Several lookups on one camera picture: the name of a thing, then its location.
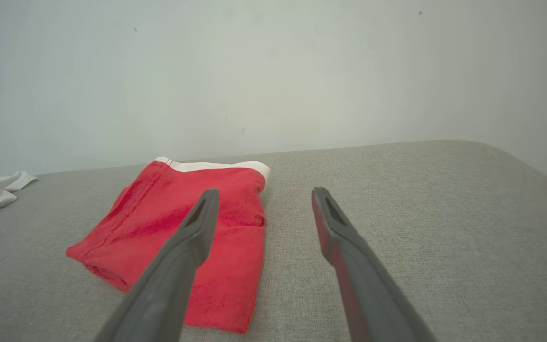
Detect red shorts with white stripe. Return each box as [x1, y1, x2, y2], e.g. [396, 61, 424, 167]
[66, 157, 271, 334]

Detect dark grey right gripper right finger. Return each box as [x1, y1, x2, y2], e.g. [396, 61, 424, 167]
[311, 187, 438, 342]

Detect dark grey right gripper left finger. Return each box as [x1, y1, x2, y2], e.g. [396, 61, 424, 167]
[93, 189, 220, 342]

